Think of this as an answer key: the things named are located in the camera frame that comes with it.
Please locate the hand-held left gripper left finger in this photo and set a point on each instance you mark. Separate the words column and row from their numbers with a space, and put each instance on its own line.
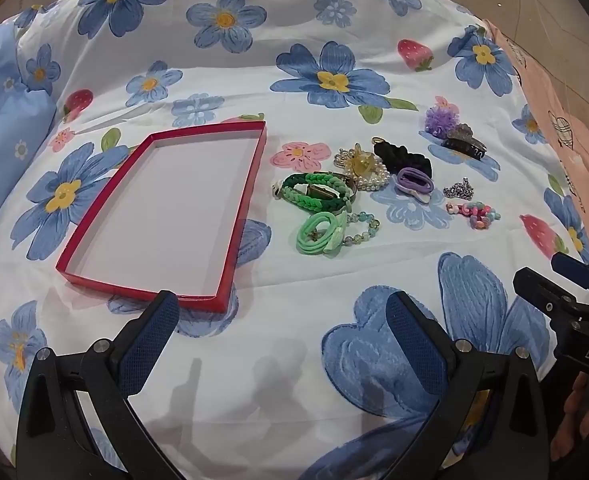
column 147, row 340

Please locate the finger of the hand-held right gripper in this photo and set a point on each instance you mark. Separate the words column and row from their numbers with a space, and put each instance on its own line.
column 574, row 267
column 539, row 287

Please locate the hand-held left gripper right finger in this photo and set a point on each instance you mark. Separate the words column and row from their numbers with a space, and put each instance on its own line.
column 414, row 345

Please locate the pink cartoon hair clip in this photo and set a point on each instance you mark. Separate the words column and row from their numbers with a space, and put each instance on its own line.
column 476, row 215

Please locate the red shallow box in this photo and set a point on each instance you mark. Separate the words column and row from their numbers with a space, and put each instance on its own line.
column 174, row 200

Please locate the black scrunchie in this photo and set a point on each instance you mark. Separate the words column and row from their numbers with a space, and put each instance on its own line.
column 404, row 157

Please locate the yellow flower hair clip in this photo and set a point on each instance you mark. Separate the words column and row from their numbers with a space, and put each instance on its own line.
column 362, row 162

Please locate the person's right hand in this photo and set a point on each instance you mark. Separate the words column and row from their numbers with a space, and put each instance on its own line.
column 576, row 420

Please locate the pink printed cloth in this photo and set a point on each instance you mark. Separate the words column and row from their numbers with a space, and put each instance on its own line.
column 574, row 135

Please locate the floral bedsheet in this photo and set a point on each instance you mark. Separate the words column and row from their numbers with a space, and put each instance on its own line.
column 284, row 290

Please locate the black glitter claw clip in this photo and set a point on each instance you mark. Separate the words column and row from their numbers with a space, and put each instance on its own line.
column 467, row 147

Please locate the blue pillow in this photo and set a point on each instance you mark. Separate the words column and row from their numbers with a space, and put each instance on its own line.
column 4, row 150

